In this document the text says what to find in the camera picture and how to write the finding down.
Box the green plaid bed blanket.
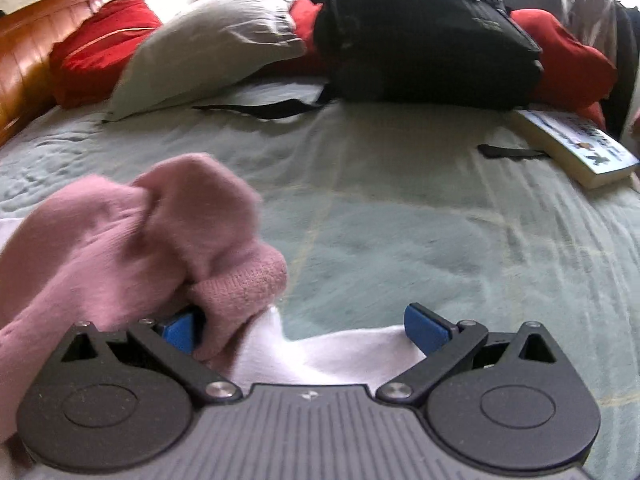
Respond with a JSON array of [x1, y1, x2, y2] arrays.
[[1, 104, 639, 479]]

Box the wooden headboard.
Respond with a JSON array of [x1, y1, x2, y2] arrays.
[[0, 0, 105, 143]]

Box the grey pillow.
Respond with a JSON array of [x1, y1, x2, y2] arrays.
[[106, 0, 306, 122]]

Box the black pen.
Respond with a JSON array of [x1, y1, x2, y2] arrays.
[[476, 144, 549, 160]]

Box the pink and white sweater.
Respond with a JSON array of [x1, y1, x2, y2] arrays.
[[0, 153, 428, 480]]

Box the red quilt behind backpack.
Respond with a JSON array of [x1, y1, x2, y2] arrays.
[[262, 0, 617, 129]]

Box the red pillow at headboard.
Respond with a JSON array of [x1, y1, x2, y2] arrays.
[[49, 0, 162, 110]]

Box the hanging clothes on rack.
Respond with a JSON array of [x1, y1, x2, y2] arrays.
[[562, 0, 639, 140]]

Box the paperback book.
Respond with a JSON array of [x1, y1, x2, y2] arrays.
[[510, 110, 639, 188]]

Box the black backpack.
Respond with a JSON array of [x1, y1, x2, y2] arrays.
[[192, 0, 546, 122]]

